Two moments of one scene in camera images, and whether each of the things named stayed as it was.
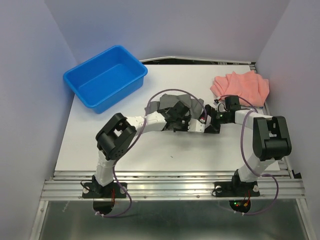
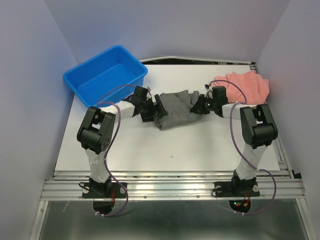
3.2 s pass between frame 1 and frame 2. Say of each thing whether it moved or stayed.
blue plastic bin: stayed
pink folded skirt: stayed
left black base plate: stayed
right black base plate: stayed
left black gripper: moved
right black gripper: moved
